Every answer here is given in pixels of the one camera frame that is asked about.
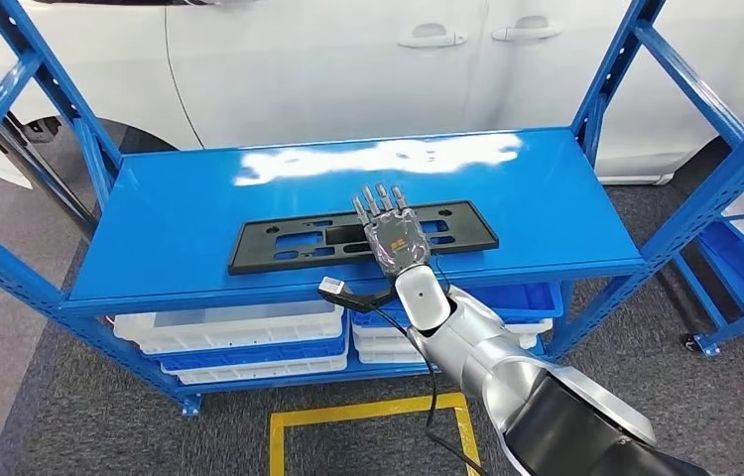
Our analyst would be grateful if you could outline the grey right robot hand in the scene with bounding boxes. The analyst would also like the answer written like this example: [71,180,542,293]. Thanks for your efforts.
[350,183,434,278]

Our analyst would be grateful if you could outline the black plastic frame part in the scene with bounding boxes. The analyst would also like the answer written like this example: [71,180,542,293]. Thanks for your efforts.
[227,199,500,276]

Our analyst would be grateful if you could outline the blue metal shelf rack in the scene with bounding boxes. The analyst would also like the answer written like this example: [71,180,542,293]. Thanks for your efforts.
[0,0,744,418]

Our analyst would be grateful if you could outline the blue wheeled shelf rack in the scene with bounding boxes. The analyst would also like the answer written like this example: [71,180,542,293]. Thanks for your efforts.
[671,206,744,359]

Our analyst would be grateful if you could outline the white car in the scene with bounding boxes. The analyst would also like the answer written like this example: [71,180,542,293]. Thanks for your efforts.
[0,0,744,193]

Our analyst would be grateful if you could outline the black metal bar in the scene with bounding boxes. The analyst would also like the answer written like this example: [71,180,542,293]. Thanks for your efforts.
[0,108,98,236]

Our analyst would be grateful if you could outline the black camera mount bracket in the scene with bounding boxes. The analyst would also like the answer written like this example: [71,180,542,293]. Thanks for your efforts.
[318,286,400,314]

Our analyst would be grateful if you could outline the black camera cable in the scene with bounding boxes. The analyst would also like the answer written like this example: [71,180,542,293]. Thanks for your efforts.
[371,304,488,476]

